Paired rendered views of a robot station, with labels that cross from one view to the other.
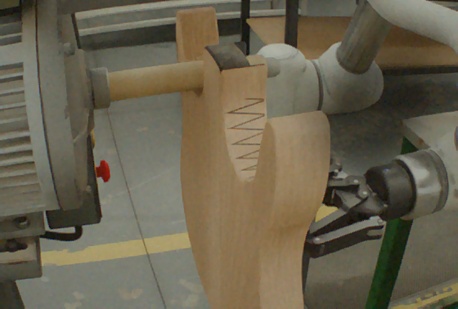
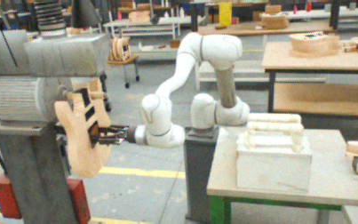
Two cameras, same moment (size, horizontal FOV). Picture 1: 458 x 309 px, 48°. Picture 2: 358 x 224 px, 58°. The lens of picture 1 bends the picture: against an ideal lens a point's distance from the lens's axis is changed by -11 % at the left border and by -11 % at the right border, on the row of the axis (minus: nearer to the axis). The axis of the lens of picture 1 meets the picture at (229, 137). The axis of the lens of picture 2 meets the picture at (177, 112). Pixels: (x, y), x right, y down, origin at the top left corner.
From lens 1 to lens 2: 1.15 m
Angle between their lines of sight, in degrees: 29
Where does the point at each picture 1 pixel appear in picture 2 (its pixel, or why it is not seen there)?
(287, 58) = (202, 99)
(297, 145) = (58, 106)
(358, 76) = (226, 109)
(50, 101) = (38, 94)
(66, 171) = (43, 109)
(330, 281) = (244, 211)
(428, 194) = (139, 137)
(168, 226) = not seen: hidden behind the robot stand
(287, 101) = (200, 116)
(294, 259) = (74, 135)
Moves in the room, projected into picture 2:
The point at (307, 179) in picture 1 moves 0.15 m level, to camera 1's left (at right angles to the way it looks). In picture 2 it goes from (61, 114) to (36, 108)
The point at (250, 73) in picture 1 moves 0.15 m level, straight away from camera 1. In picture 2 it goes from (77, 94) to (102, 84)
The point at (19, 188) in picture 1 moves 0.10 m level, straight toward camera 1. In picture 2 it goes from (35, 112) to (24, 122)
